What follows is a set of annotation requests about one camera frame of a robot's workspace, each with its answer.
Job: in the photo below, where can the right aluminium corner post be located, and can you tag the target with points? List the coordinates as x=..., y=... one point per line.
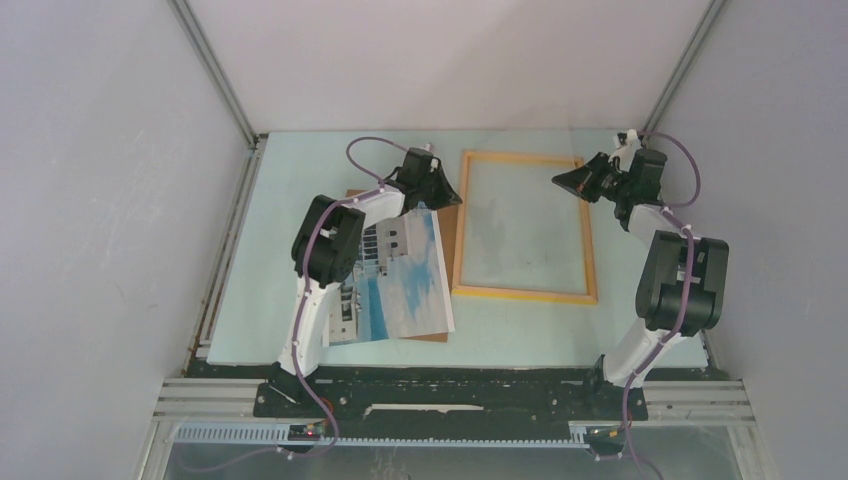
x=693, y=47

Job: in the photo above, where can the yellow wooden picture frame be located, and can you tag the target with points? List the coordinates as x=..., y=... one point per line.
x=519, y=236

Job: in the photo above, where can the building and sky photo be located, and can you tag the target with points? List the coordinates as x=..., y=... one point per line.
x=397, y=285

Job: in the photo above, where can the aluminium corner post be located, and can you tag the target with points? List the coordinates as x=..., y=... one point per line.
x=693, y=47
x=200, y=43

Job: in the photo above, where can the left aluminium corner post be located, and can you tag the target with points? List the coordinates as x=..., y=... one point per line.
x=200, y=43

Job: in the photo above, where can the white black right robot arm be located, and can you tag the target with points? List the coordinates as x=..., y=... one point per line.
x=681, y=288

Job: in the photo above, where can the small circuit board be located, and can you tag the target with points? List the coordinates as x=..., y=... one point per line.
x=303, y=433

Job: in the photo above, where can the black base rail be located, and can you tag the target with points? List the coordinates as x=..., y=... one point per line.
x=452, y=404

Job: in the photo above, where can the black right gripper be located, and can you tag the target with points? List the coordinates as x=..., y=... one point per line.
x=581, y=180

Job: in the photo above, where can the brown cardboard backing board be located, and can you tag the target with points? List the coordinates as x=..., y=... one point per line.
x=447, y=232

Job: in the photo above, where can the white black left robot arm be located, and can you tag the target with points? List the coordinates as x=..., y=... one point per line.
x=325, y=250

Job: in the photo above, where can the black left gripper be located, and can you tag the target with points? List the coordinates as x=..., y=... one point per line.
x=447, y=195

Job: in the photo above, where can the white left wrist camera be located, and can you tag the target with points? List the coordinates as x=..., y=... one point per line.
x=432, y=149

